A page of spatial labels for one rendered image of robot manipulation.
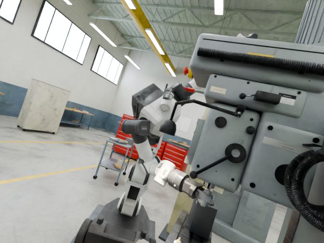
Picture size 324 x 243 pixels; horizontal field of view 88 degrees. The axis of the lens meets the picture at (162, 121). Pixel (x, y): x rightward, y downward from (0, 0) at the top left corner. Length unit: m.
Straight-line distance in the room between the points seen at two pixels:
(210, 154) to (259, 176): 0.17
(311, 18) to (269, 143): 0.52
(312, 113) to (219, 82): 0.31
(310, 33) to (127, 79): 11.67
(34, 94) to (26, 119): 0.78
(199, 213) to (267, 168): 0.62
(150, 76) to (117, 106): 3.03
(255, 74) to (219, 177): 0.40
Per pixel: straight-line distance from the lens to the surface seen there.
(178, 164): 5.41
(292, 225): 1.00
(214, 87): 0.70
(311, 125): 0.74
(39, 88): 6.43
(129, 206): 1.62
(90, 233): 1.54
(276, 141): 0.69
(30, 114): 6.49
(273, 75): 0.72
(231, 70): 0.71
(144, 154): 1.08
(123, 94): 12.02
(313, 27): 0.91
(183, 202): 2.68
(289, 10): 7.53
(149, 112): 1.06
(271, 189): 0.70
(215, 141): 0.68
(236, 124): 0.69
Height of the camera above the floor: 1.46
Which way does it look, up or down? 2 degrees up
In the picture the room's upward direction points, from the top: 18 degrees clockwise
